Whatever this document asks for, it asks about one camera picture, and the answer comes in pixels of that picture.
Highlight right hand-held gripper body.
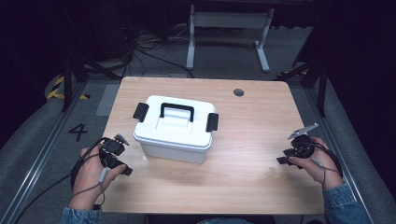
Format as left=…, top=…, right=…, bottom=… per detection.
left=287, top=122, right=319, bottom=160

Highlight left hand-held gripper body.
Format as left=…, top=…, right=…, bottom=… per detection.
left=99, top=133, right=131, bottom=171

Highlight white storage box black handle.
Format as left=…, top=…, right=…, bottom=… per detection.
left=132, top=94, right=219, bottom=164

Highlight person's right hand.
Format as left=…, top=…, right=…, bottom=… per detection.
left=288, top=136, right=346, bottom=190

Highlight person's left hand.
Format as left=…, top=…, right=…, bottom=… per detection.
left=68, top=146, right=127, bottom=211

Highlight grey floor plate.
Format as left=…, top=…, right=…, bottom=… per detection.
left=95, top=83, right=121, bottom=118

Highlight black metal stand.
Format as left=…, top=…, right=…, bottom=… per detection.
left=61, top=52, right=123, bottom=113
left=273, top=58, right=329, bottom=119

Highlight person's denim legs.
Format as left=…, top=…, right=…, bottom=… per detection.
left=195, top=217, right=254, bottom=224

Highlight grey right gripper cord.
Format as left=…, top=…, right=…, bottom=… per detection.
left=310, top=157, right=341, bottom=189

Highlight grey gripper cord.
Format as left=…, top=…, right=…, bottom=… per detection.
left=310, top=157, right=341, bottom=189
left=70, top=167, right=108, bottom=208

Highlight grey left gripper cord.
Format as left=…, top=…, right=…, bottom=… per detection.
left=70, top=167, right=108, bottom=208

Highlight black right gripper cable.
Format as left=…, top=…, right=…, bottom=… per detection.
left=307, top=142, right=345, bottom=180

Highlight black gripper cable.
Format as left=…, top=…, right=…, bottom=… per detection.
left=12, top=138, right=106, bottom=224
left=307, top=142, right=345, bottom=180

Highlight aluminium floor rail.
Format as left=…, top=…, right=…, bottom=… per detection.
left=304, top=87, right=375, bottom=224
left=0, top=83, right=89, bottom=224

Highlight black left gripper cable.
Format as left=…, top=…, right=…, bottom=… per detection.
left=12, top=138, right=106, bottom=224

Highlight bundle of black floor cables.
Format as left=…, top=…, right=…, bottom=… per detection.
left=123, top=24, right=195, bottom=79

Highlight white metal desk frame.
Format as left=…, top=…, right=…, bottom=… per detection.
left=185, top=4, right=276, bottom=74

